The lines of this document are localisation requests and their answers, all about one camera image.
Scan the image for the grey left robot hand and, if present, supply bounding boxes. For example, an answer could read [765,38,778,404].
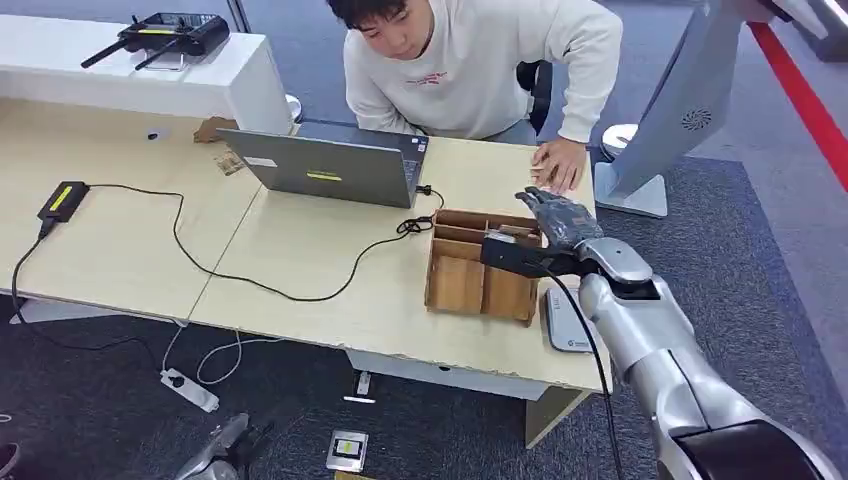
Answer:
[172,413,252,480]

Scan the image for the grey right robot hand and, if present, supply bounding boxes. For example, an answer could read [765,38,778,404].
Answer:
[514,186,605,254]

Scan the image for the card stack in box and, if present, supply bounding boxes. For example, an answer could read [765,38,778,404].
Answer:
[485,224,543,245]

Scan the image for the person's left hand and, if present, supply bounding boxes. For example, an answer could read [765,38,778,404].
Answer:
[530,136,590,196]

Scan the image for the white power strip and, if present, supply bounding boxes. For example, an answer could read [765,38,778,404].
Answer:
[159,368,221,415]

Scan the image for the grey flat device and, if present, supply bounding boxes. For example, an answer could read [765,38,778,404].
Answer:
[543,286,599,355]

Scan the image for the wooden card box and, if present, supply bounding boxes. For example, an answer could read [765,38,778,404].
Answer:
[424,208,546,329]

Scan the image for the small silver floor device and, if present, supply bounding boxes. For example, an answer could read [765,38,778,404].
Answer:
[325,429,370,474]

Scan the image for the black office chair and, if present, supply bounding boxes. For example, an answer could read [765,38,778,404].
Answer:
[515,59,555,138]

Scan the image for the grey display stand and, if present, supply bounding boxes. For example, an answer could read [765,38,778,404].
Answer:
[593,0,829,220]

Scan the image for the person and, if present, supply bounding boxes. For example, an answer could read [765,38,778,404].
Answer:
[325,0,625,147]

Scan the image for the grey laptop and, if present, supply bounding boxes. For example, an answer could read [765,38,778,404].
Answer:
[217,119,431,211]

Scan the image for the patterned cards on desk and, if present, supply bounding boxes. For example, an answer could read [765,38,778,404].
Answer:
[214,150,248,178]

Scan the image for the black power adapter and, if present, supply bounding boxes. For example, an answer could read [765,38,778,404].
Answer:
[36,180,91,225]

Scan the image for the brown cardboard piece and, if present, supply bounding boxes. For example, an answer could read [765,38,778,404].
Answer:
[192,116,240,146]

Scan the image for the white counter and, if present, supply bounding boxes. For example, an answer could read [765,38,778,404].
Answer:
[0,13,295,138]

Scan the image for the black remote controller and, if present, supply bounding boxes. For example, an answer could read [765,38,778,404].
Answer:
[80,11,232,72]

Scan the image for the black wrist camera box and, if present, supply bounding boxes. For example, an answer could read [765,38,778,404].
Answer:
[479,231,586,280]

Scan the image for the white cable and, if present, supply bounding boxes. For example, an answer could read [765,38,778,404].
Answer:
[161,323,287,388]

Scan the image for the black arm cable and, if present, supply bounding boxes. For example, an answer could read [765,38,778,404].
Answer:
[528,263,625,480]

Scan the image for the black laptop charging cable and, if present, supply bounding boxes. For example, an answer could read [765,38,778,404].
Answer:
[86,183,446,304]

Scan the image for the white floor bracket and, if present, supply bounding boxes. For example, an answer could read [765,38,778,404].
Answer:
[342,370,378,406]

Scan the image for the black mains cable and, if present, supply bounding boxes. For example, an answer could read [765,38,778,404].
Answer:
[9,220,164,374]

